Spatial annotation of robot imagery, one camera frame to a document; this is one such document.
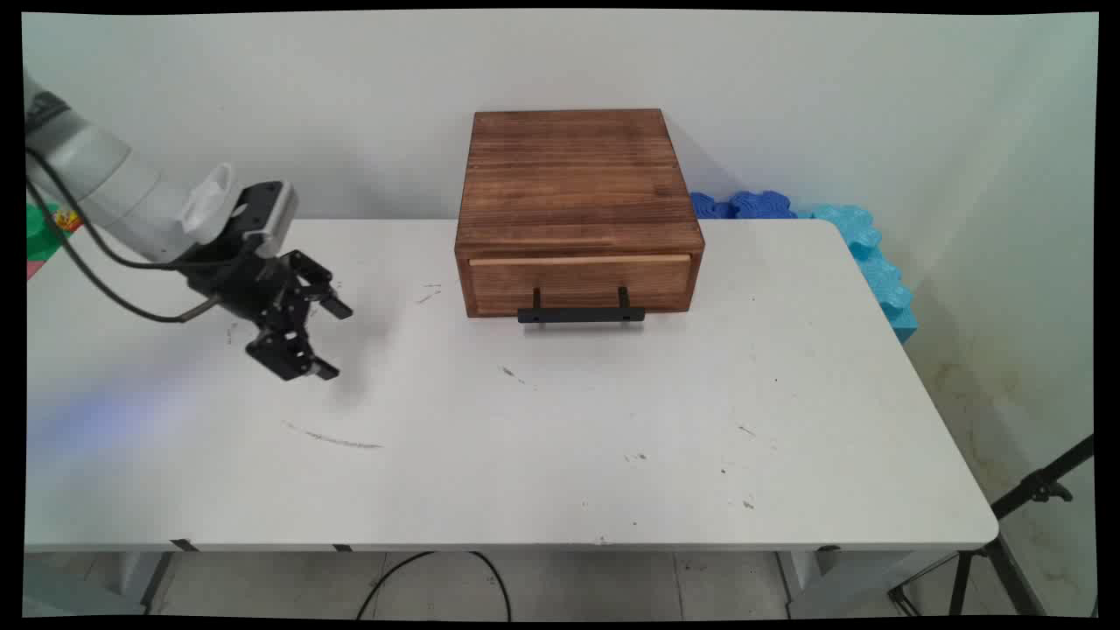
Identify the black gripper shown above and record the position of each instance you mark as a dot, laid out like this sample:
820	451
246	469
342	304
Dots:
245	284

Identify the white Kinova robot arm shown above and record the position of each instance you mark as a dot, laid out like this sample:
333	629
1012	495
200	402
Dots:
96	175

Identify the red yellow snack packet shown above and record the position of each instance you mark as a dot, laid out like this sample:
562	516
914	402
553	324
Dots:
68	219

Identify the green plastic object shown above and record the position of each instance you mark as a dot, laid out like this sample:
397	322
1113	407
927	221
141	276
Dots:
39	238

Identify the white table leg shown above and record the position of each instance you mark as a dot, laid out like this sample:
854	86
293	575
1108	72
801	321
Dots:
153	577
805	582

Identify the brown wooden drawer cabinet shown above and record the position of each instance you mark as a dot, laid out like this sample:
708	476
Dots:
573	175

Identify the dark blue foam mat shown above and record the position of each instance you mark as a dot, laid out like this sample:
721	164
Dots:
744	206

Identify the light blue foam mat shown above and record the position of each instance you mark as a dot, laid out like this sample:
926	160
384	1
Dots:
879	267

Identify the black tripod stand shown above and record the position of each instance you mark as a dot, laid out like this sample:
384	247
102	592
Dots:
1015	507

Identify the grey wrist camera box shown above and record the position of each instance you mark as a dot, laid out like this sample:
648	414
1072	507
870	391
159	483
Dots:
271	214

